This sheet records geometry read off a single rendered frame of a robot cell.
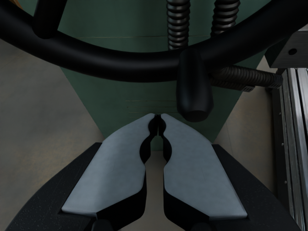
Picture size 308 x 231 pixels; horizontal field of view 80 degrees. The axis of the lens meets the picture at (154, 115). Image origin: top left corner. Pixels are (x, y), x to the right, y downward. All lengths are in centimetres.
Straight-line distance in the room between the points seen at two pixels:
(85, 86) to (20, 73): 96
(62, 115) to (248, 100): 98
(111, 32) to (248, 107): 83
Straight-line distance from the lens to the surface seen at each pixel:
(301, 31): 39
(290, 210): 77
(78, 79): 50
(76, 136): 98
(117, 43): 39
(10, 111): 126
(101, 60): 17
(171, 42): 23
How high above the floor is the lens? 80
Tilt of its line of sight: 58 degrees down
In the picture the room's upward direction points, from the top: 5 degrees counter-clockwise
